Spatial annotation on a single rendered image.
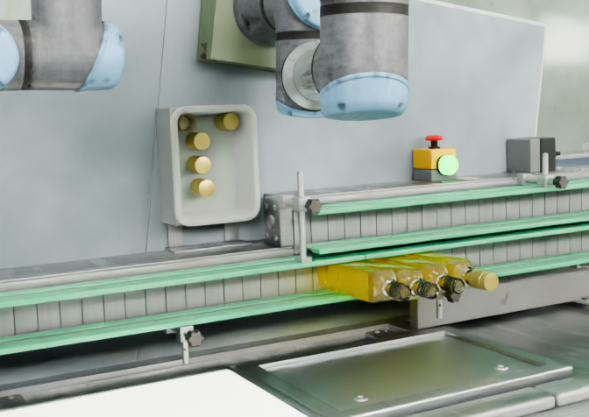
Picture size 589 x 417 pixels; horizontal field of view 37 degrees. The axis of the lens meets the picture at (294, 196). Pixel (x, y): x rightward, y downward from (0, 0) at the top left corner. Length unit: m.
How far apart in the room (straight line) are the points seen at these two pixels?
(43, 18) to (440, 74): 1.24
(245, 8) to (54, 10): 0.75
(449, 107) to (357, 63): 0.96
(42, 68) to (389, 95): 0.43
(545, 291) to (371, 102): 1.09
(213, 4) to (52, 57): 0.79
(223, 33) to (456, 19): 0.62
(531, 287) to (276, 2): 0.92
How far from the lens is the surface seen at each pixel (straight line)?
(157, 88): 1.74
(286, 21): 1.57
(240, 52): 1.73
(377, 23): 1.14
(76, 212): 1.70
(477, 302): 2.01
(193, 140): 1.70
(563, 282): 2.17
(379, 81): 1.13
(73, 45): 0.98
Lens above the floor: 2.39
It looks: 62 degrees down
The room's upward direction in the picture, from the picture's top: 99 degrees clockwise
